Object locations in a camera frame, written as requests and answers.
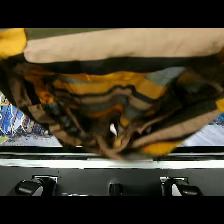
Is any yellow brown striped shirt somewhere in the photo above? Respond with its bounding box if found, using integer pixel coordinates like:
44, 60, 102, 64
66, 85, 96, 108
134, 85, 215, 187
0, 27, 224, 161

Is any silver frame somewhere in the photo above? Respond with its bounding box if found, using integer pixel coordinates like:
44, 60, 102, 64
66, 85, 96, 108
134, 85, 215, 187
0, 151, 224, 197

